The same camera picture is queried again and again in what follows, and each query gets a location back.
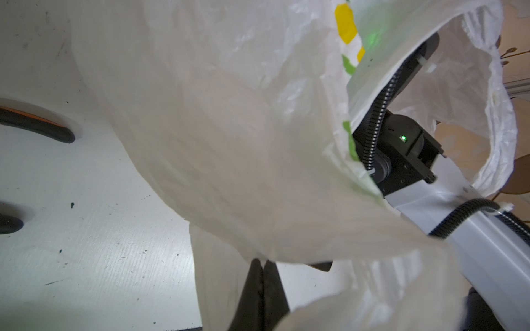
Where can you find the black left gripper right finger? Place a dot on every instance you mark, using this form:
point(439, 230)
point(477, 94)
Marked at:
point(275, 301)

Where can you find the orange grey pliers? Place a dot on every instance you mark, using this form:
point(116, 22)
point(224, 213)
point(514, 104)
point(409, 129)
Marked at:
point(32, 123)

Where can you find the white lemon-print plastic bag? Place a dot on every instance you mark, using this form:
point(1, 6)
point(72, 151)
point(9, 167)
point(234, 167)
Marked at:
point(239, 115)

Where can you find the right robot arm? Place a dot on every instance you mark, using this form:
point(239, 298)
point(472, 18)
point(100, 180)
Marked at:
point(409, 167)

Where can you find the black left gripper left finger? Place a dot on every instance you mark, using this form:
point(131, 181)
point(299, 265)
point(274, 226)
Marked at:
point(249, 315)

